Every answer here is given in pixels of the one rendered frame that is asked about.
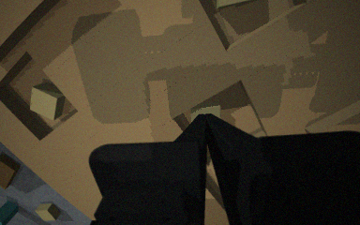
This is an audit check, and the olive yellow block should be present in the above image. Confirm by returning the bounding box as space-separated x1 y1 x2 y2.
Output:
35 203 60 221
215 0 253 9
30 83 66 121
190 102 220 122

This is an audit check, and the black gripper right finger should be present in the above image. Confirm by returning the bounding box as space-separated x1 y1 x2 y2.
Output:
205 113 360 225

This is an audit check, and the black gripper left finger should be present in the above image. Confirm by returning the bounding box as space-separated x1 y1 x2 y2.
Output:
89 114 207 225

